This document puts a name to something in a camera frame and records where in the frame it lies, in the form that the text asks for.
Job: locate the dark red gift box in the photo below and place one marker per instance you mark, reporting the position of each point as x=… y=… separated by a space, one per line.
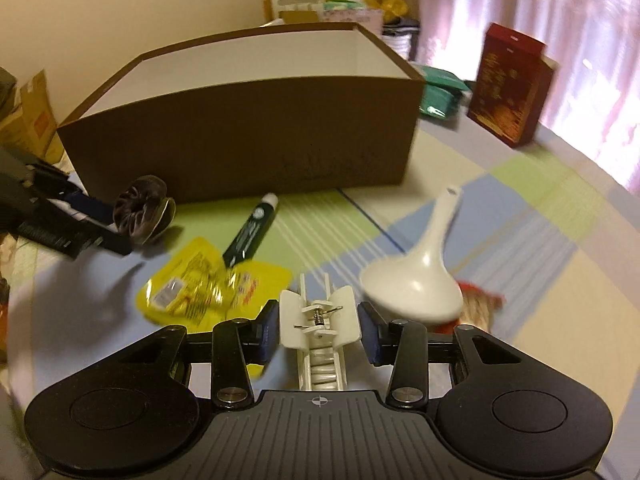
x=510 y=85

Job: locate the yellow foil pouch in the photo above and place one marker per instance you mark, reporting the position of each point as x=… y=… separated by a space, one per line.
x=190 y=285

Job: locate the white ceramic spoon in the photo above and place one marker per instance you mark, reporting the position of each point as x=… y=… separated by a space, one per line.
x=415 y=280

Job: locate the yellow plastic bag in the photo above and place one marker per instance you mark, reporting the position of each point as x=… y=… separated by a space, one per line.
x=387 y=6

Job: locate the plain cardboard box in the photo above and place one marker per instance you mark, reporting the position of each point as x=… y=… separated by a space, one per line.
x=300 y=17

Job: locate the stack of magazines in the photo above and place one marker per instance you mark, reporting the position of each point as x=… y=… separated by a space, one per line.
x=400 y=40

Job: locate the pink curtain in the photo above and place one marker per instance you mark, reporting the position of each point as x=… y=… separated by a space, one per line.
x=525 y=5

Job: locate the white hair claw clip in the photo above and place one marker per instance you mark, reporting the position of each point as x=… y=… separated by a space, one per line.
x=320 y=325

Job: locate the cardboard box orange label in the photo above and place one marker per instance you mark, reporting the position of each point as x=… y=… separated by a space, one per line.
x=35 y=115

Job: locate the brown velvet scrunchie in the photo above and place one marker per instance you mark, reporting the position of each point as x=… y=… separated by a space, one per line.
x=142 y=210

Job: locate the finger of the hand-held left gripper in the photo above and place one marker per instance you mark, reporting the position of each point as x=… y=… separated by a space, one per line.
x=75 y=240
x=90 y=206

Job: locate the red candy packet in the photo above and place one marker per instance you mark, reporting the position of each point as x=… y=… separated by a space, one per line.
x=480 y=305

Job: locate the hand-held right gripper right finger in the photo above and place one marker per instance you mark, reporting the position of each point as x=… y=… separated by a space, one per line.
x=371 y=336

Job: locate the pink tissue packet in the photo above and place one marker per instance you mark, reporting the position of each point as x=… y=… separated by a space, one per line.
x=367 y=16

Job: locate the brown cardboard box white inside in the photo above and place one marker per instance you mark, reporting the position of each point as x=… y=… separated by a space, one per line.
x=240 y=135

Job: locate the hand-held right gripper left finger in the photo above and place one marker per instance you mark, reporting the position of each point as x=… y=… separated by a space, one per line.
x=267 y=332

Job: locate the dark green tube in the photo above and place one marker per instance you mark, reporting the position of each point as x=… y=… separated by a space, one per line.
x=250 y=232

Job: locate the green packet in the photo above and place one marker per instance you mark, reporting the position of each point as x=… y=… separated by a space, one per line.
x=445 y=92

